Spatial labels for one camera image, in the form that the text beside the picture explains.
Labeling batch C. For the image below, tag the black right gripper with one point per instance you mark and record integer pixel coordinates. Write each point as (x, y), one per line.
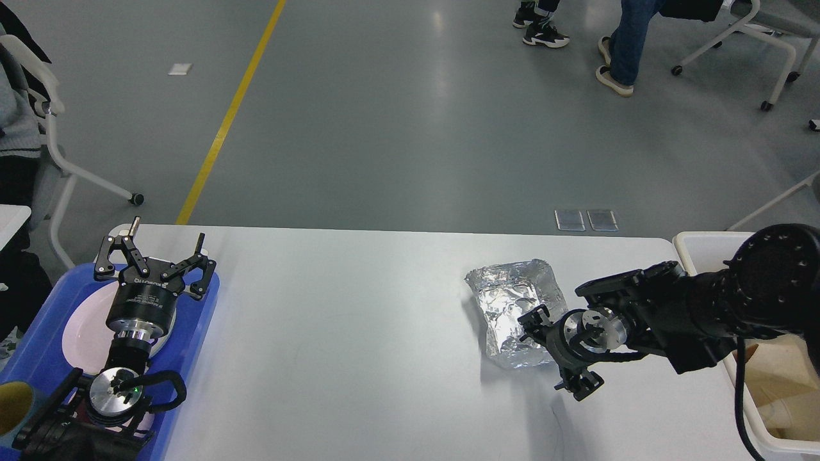
(579, 339)

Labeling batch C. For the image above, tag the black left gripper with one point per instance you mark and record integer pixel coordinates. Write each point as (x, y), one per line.
(141, 302)

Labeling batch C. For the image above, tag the aluminium foil tray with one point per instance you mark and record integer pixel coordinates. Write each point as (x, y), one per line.
(505, 292)

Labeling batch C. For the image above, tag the pink plate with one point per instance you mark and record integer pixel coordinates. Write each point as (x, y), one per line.
(87, 337)

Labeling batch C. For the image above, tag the brown paper bag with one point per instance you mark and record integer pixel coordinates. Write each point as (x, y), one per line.
(784, 387)

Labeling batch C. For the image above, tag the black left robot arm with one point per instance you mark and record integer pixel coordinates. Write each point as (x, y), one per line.
(109, 354)

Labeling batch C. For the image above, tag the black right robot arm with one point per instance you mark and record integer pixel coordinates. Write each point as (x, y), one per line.
(768, 289)

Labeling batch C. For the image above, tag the seated person grey cardigan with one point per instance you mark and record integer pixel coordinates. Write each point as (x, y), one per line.
(25, 284)

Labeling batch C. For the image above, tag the left metal floor plate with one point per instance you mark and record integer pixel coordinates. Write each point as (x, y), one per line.
(570, 220)

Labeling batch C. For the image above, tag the metal floor plate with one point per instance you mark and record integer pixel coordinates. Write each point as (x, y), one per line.
(603, 220)
(570, 220)

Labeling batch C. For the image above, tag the right metal floor plate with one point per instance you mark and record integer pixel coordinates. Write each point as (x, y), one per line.
(603, 220)

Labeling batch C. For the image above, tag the blue plastic tray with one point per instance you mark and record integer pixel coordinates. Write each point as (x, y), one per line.
(40, 361)

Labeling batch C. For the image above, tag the white paper on floor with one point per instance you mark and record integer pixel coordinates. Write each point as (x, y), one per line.
(180, 69)

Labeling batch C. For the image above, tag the white chair left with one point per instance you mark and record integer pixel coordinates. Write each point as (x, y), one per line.
(56, 176)

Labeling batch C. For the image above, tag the white chair leg right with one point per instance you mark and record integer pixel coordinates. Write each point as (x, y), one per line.
(811, 182)

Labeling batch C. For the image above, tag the person in blue jeans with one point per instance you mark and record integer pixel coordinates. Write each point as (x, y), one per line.
(622, 50)

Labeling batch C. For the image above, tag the person in black trousers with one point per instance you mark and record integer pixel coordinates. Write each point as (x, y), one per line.
(535, 17)

